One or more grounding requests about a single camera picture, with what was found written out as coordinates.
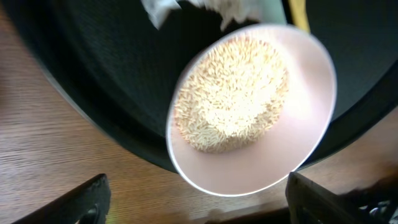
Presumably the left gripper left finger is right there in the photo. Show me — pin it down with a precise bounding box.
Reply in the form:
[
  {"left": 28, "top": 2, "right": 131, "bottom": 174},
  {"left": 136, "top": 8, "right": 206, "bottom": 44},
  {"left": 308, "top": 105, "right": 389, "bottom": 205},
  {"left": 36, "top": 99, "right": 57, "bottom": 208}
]
[{"left": 13, "top": 174, "right": 111, "bottom": 224}]

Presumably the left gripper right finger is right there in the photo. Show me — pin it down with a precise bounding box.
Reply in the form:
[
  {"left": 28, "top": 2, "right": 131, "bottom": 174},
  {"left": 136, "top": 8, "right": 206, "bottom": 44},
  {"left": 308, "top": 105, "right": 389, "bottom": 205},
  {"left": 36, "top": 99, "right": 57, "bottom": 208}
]
[{"left": 285, "top": 172, "right": 361, "bottom": 224}]

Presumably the pink bowl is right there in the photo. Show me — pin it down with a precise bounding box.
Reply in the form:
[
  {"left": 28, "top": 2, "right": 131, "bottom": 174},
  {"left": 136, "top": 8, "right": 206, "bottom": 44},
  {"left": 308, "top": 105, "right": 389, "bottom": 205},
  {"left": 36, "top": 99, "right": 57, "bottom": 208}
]
[{"left": 165, "top": 24, "right": 337, "bottom": 197}]

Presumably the rice grains pile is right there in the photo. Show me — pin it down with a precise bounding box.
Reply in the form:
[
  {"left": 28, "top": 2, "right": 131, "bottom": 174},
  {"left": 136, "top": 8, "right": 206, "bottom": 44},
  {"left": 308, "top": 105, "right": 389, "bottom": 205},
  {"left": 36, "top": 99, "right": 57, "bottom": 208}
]
[{"left": 175, "top": 37, "right": 289, "bottom": 153}]

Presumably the round black serving tray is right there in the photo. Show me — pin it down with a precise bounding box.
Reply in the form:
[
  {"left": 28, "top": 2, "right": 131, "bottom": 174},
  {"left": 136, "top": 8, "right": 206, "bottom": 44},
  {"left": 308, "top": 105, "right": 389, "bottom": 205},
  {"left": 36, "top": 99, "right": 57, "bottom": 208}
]
[{"left": 1, "top": 0, "right": 397, "bottom": 171}]

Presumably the yellow plastic knife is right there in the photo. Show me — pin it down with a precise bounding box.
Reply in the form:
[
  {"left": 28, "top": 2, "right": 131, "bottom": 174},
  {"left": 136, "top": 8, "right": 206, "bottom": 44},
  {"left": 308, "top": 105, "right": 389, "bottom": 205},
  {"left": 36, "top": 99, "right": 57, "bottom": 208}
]
[{"left": 288, "top": 0, "right": 310, "bottom": 33}]

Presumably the light green plastic knife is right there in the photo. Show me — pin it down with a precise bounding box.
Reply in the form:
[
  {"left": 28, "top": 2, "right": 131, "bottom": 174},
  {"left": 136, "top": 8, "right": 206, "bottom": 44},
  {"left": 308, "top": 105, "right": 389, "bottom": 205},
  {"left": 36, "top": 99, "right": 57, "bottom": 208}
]
[{"left": 256, "top": 0, "right": 287, "bottom": 25}]

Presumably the crumpled white napkin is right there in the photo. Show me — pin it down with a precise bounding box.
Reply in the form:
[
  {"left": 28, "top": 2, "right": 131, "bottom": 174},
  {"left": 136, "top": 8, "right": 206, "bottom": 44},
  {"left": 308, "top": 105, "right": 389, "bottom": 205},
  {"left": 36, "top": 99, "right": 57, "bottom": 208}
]
[{"left": 141, "top": 0, "right": 262, "bottom": 30}]

